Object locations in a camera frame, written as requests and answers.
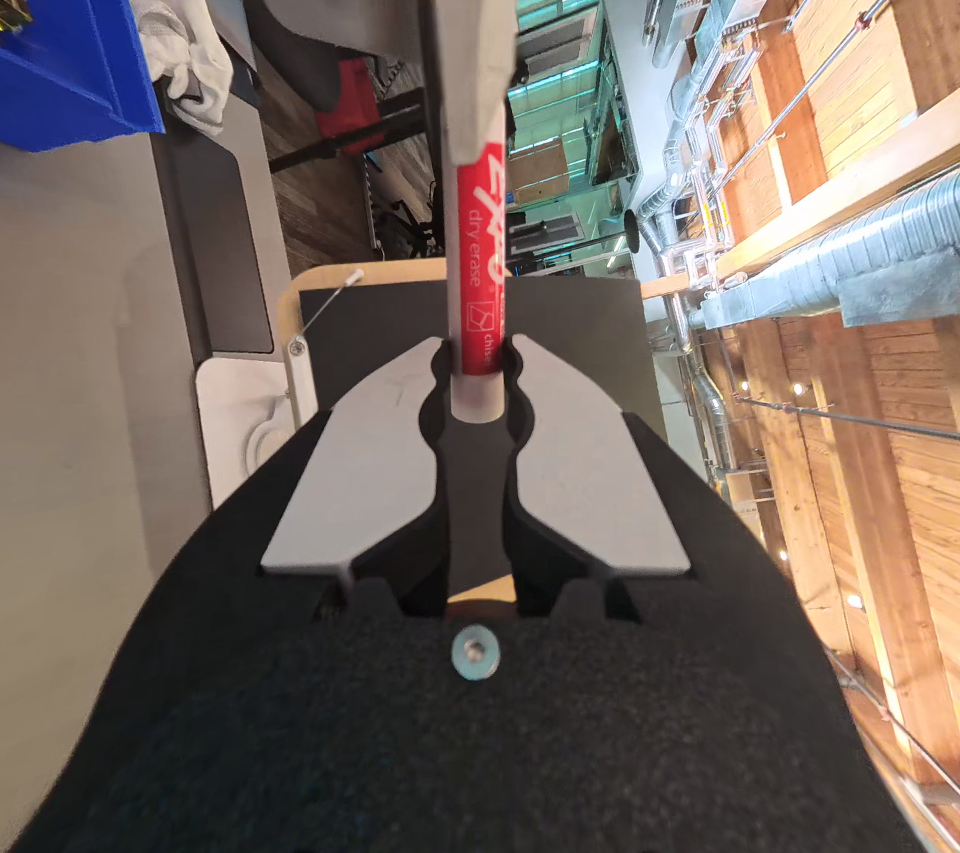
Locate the black mat on table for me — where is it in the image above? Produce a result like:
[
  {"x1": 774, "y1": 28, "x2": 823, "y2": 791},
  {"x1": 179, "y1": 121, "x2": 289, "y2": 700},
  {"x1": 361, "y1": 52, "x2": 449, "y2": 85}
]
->
[{"x1": 153, "y1": 133, "x2": 275, "y2": 355}]

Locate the grey desk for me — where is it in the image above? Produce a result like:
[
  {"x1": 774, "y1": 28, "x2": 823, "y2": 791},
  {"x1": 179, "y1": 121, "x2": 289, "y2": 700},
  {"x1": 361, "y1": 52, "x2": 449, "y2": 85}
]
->
[{"x1": 0, "y1": 0, "x2": 301, "y2": 853}]

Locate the white bar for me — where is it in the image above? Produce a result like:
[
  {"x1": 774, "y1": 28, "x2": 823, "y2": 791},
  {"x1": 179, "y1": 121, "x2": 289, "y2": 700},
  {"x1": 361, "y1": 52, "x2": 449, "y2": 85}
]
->
[{"x1": 285, "y1": 335, "x2": 320, "y2": 428}]

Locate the black board with wooden rim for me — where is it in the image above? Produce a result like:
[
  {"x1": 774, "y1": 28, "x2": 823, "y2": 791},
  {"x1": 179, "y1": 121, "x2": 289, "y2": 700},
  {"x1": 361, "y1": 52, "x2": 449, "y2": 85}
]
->
[{"x1": 277, "y1": 260, "x2": 669, "y2": 614}]

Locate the blue plastic bin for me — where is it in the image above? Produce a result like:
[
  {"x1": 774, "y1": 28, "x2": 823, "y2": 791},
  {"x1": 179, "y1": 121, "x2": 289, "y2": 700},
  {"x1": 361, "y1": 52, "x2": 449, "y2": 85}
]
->
[{"x1": 0, "y1": 0, "x2": 166, "y2": 153}]

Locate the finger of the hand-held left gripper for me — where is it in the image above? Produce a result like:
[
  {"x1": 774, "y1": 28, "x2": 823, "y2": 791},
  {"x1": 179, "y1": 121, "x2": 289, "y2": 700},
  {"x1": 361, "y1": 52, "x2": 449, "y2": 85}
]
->
[{"x1": 420, "y1": 0, "x2": 522, "y2": 166}]

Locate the wide silver air duct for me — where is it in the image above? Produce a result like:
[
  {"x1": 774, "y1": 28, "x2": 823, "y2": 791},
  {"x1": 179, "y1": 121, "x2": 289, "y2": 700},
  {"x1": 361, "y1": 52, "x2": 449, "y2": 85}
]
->
[{"x1": 690, "y1": 166, "x2": 960, "y2": 329}]

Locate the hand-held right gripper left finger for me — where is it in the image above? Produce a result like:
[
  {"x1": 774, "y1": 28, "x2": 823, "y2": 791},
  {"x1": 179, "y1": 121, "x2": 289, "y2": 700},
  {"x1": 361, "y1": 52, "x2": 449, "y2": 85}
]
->
[{"x1": 259, "y1": 335, "x2": 453, "y2": 617}]

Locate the red bin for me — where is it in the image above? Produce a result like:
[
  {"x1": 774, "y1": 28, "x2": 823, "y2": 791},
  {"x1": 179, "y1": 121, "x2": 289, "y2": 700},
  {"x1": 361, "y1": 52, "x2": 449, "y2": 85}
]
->
[{"x1": 315, "y1": 59, "x2": 380, "y2": 157}]

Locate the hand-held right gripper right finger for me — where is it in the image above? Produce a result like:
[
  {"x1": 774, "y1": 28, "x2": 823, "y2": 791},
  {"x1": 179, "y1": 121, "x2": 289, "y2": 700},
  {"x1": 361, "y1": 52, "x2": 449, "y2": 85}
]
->
[{"x1": 504, "y1": 334, "x2": 693, "y2": 617}]

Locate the white crumpled glove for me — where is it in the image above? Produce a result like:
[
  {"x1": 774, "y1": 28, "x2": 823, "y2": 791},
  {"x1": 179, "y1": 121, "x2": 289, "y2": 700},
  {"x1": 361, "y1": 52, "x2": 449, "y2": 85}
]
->
[{"x1": 123, "y1": 0, "x2": 235, "y2": 138}]

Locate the red and white marker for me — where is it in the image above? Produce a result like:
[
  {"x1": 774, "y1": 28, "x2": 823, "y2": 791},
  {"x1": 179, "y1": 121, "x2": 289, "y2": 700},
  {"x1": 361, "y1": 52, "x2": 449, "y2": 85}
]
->
[{"x1": 448, "y1": 144, "x2": 511, "y2": 423}]

